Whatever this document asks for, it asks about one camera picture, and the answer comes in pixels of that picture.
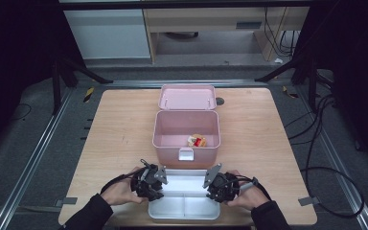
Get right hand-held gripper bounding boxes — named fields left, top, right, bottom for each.
left=202, top=163, right=242, bottom=204

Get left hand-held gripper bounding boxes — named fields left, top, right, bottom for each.
left=129, top=158, right=170, bottom=202

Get white divided tray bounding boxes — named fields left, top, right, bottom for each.
left=148, top=168, right=221, bottom=221

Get small colourful items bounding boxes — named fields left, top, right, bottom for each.
left=187, top=133, right=208, bottom=148

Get pink storage box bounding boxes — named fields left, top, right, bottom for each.
left=151, top=83, right=222, bottom=170

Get person's right hand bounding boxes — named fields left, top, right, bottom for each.
left=223, top=169, right=271, bottom=211

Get person's left hand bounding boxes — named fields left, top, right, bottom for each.
left=100, top=166, right=149, bottom=206

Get yellow black tape strip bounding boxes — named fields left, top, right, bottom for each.
left=82, top=86, right=95, bottom=104

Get black tripod stand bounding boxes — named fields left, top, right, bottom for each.
left=49, top=54, right=114, bottom=116
left=254, top=57, right=321, bottom=113

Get white cabinet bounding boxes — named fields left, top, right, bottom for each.
left=62, top=9, right=151, bottom=60

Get wooden desk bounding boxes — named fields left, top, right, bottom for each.
left=143, top=7, right=311, bottom=63

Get left hand-held gripper cable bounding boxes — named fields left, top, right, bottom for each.
left=100, top=169, right=143, bottom=196

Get hand-held gripper cable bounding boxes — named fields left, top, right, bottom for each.
left=100, top=169, right=143, bottom=196
left=236, top=174, right=273, bottom=202

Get right hand-held gripper cable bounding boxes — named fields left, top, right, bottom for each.
left=236, top=174, right=273, bottom=202

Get grey metal bracket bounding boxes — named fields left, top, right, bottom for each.
left=297, top=195, right=320, bottom=207
left=55, top=196, right=79, bottom=208

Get aluminium floor rail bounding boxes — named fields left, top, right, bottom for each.
left=0, top=89, right=75, bottom=230
left=295, top=85, right=368, bottom=230
left=103, top=79, right=269, bottom=89

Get thick black floor cable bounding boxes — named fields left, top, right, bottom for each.
left=300, top=95, right=365, bottom=219

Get thin black floor cable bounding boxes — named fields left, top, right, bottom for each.
left=11, top=103, right=33, bottom=122

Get black hanging cables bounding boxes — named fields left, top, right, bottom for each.
left=263, top=7, right=301, bottom=58

